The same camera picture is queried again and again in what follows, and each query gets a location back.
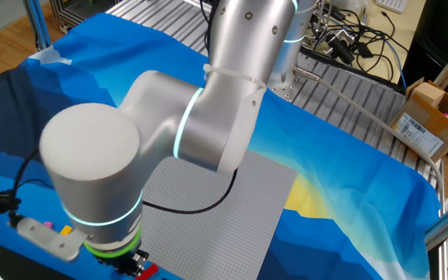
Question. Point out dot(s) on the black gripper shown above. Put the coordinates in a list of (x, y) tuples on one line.
[(127, 260)]

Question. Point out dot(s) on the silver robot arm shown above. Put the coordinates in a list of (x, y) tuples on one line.
[(92, 163)]

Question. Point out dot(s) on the red Lego plate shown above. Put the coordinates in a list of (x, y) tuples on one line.
[(148, 271)]

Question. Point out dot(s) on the yellow Lego brick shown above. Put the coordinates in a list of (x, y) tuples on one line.
[(66, 230)]

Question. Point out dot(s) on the grey Lego baseplate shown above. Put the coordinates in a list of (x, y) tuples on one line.
[(228, 233)]

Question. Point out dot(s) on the small magenta Lego brick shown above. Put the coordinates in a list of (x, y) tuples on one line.
[(48, 224)]

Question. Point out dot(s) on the blue mountain print cloth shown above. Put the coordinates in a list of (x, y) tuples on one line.
[(325, 175)]

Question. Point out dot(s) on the open cardboard box with label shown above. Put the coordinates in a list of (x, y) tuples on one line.
[(422, 124)]

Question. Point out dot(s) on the small plain cardboard box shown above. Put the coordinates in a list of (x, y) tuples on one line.
[(428, 94)]

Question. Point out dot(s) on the white keyboard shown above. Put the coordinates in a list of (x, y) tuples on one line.
[(393, 4)]

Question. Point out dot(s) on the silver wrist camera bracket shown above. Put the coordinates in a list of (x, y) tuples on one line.
[(49, 237)]

